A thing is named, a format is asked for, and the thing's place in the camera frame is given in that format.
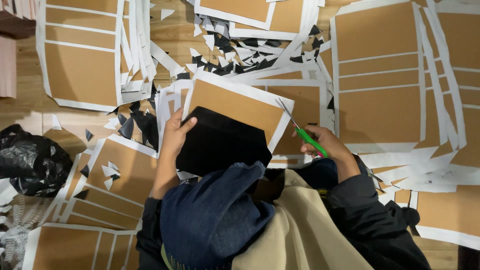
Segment beige shawl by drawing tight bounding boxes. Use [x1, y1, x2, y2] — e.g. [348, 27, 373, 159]
[232, 169, 374, 270]

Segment dark jacket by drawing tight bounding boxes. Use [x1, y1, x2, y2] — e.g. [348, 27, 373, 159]
[135, 157, 432, 270]

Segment white paper frame sheet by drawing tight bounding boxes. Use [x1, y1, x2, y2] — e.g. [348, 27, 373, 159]
[409, 184, 480, 251]

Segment blue denim scarf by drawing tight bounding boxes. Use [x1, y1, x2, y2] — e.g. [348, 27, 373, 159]
[160, 161, 277, 270]

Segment person's right hand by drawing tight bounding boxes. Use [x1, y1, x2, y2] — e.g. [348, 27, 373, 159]
[292, 125, 355, 163]

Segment pink pleated paper stack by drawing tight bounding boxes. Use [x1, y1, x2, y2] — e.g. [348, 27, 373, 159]
[0, 35, 17, 99]

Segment heap of black white scraps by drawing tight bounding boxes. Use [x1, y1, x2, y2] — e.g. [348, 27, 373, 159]
[185, 13, 325, 77]

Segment black plastic bag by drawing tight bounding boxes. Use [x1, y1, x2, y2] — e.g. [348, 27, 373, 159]
[0, 124, 74, 198]

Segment green-handled scissors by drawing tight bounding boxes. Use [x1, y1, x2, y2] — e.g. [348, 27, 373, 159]
[277, 98, 329, 159]

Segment white lace cloth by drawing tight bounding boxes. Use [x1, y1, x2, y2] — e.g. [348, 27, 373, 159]
[0, 193, 51, 270]

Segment stack of white paper frames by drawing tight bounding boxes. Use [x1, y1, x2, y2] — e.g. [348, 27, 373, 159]
[193, 0, 326, 41]
[329, 0, 467, 155]
[22, 223, 142, 270]
[155, 69, 335, 169]
[40, 134, 159, 231]
[422, 0, 480, 169]
[35, 0, 159, 113]

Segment heap of white paper strips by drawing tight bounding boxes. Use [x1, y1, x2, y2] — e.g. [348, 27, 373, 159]
[358, 144, 480, 194]

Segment white sheet with black fabric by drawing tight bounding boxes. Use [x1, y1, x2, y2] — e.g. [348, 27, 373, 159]
[175, 69, 295, 178]

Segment heap of black fabric offcuts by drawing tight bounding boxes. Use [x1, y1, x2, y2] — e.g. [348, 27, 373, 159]
[84, 84, 161, 151]

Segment person's left hand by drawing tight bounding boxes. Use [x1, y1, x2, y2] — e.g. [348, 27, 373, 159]
[161, 108, 198, 159]

